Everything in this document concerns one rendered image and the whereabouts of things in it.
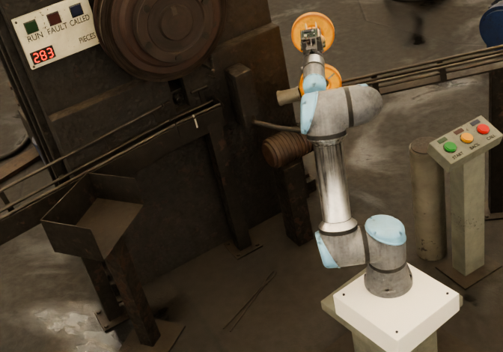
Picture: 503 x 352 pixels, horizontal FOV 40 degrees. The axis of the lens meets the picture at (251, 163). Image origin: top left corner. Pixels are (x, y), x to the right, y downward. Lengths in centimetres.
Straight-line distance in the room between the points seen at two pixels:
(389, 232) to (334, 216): 17
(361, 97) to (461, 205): 75
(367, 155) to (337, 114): 152
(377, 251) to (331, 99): 47
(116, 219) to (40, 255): 109
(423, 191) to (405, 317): 65
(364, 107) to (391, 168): 140
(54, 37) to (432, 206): 149
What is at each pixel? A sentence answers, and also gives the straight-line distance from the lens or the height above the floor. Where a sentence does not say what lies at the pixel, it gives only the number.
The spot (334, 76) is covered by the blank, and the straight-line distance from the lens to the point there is 262.
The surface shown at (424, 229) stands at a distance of 273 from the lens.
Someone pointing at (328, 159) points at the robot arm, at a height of 83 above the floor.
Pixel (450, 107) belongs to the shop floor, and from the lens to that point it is 377.
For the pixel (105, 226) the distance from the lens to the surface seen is 237.
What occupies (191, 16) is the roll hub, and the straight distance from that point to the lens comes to 236.
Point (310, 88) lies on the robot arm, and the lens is 227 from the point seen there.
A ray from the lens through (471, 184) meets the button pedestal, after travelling 251.
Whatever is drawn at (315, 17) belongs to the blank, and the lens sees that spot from 253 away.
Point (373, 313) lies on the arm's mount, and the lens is 214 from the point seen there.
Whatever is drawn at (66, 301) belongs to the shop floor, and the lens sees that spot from 310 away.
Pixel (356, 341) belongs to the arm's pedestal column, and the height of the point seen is 12.
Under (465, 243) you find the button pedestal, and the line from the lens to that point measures 266.
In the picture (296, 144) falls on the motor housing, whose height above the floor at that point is 49.
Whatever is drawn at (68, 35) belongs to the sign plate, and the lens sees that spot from 247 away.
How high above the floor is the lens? 196
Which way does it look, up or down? 34 degrees down
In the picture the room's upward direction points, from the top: 13 degrees counter-clockwise
